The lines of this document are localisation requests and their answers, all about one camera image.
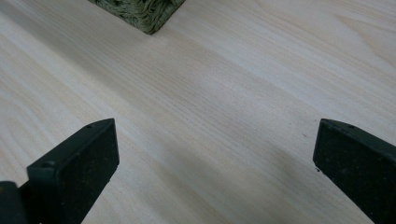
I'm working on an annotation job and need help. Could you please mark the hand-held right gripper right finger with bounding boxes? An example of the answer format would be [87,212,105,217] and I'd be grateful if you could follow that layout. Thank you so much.
[312,118,396,224]

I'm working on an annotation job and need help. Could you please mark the green fuzzy cloth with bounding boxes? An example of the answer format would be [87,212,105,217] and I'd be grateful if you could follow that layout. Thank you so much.
[87,0,187,35]

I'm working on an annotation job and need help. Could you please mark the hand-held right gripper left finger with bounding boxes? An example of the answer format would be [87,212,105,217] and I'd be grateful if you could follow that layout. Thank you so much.
[18,118,120,224]

